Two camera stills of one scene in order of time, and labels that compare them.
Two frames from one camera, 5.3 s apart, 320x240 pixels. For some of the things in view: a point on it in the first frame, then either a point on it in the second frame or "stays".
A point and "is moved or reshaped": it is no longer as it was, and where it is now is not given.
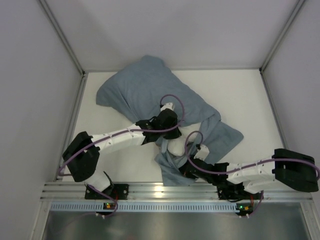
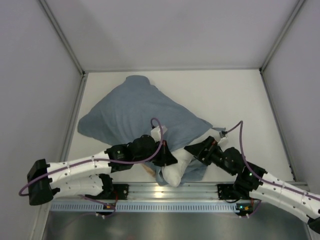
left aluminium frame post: x=80 y=69 stays
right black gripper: x=187 y=169 → x=200 y=150
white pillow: x=176 y=146 → x=173 y=173
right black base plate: x=233 y=192 stays
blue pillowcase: x=141 y=88 is moved or reshaped
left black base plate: x=118 y=191 stays
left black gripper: x=172 y=133 → x=164 y=155
